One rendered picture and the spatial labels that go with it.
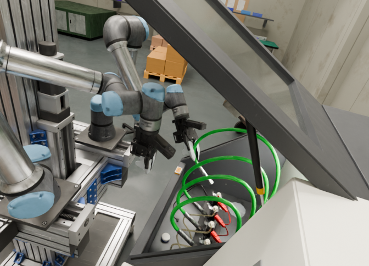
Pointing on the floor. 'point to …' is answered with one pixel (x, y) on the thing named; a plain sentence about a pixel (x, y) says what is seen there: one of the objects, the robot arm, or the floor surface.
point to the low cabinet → (80, 20)
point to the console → (301, 231)
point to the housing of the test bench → (352, 137)
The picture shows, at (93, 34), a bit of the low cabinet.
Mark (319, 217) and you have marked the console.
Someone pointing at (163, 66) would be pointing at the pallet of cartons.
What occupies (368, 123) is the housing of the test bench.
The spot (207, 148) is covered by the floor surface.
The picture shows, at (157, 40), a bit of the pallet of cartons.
